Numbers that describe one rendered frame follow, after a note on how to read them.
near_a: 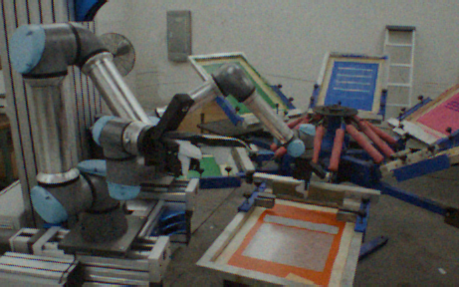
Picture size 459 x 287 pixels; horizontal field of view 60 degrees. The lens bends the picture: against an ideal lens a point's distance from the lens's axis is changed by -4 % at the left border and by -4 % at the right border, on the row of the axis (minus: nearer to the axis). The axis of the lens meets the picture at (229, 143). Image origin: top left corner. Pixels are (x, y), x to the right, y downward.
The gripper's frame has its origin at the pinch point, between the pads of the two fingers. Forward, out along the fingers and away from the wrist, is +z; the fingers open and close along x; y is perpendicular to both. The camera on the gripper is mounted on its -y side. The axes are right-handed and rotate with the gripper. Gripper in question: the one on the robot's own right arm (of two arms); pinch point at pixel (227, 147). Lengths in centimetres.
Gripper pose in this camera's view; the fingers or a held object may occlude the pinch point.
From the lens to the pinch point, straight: 78.9
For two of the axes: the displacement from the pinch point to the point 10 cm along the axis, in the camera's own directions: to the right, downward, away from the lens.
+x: -5.5, 1.3, -8.3
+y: -0.8, 9.8, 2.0
